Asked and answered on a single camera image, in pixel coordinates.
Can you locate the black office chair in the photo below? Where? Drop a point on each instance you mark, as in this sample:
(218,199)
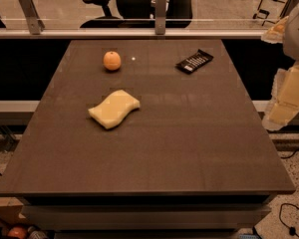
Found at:
(140,14)

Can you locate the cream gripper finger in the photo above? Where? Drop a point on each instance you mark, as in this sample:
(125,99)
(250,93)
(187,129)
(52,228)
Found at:
(284,104)
(274,34)

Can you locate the right metal rail bracket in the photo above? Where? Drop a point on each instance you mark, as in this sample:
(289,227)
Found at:
(290,4)

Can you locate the left metal rail bracket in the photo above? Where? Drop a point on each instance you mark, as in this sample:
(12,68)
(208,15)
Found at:
(34,23)

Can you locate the orange ball under table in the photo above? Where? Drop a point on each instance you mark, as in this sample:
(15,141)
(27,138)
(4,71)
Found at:
(20,232)

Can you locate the wooden cart frame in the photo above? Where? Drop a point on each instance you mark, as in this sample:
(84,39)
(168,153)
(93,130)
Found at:
(270,11)

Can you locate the horizontal metal rail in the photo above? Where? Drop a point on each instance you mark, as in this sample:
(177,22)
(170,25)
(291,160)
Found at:
(132,34)

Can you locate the middle metal rail bracket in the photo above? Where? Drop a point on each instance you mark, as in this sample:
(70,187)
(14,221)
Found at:
(160,17)

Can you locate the orange fruit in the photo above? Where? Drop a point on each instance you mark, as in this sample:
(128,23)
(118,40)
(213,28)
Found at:
(112,61)

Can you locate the black rxbar chocolate wrapper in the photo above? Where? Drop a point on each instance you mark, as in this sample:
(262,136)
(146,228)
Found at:
(194,62)

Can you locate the metal rail bracket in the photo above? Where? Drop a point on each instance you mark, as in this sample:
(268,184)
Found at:
(34,23)
(290,4)
(160,17)

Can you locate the yellow wavy sponge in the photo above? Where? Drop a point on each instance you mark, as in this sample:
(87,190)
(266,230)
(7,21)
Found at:
(114,108)

